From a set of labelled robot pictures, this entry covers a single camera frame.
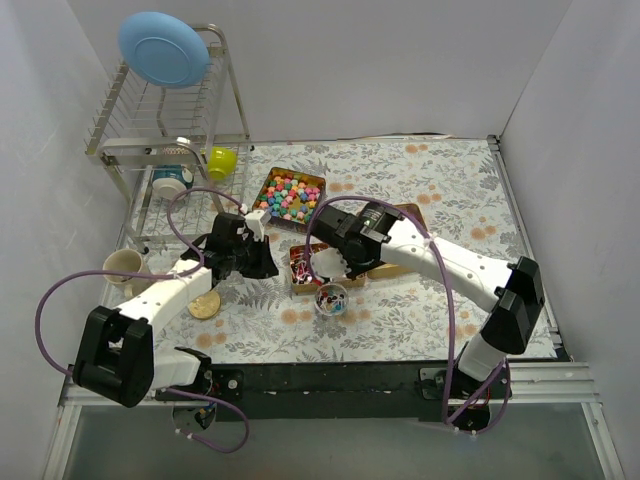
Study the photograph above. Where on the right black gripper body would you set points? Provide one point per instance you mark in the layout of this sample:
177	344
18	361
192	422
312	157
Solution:
329	226

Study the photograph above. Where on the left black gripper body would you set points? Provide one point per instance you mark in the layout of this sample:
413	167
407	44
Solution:
257	259

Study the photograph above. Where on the tin of lollipops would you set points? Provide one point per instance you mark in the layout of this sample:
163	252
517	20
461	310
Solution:
302	281

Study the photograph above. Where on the clear glass bowl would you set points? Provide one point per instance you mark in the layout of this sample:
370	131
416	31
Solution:
331	300

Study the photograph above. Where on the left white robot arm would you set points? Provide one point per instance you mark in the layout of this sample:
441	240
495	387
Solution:
116	356

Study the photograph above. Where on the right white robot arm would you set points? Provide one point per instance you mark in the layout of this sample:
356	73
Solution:
511	293

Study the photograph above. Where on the tin of star candies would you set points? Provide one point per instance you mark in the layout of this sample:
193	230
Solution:
290	197

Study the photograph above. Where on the floral table mat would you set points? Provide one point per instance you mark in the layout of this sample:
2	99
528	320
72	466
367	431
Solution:
457	188

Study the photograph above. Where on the gold round lid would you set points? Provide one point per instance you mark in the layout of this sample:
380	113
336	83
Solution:
205	306

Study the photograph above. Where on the teal and white bowl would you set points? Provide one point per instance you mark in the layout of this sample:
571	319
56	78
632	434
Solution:
170	180

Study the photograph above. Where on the yellow-green bowl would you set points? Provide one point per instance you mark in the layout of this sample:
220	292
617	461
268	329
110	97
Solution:
222	163

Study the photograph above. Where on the beige paper cup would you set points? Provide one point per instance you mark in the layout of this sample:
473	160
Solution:
128	261

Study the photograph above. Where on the metal dish rack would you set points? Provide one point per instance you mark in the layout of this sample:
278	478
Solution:
136	119

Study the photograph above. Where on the patterned small bowl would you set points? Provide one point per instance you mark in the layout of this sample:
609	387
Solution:
181	146

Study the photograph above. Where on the blue plate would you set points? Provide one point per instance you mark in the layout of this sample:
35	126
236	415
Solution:
163	50

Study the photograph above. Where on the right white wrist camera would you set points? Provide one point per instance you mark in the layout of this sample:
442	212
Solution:
327	266

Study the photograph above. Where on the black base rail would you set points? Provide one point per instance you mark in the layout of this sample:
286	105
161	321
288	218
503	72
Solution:
354	390

